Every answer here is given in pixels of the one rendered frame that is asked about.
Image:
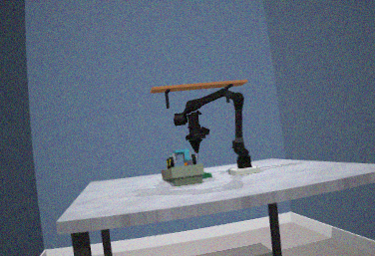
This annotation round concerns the green tray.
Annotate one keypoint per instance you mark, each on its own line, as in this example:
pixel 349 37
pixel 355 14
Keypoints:
pixel 206 175

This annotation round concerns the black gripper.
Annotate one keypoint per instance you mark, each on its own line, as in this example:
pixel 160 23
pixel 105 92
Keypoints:
pixel 194 137

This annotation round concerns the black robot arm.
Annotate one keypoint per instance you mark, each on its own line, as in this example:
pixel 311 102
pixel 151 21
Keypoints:
pixel 238 100

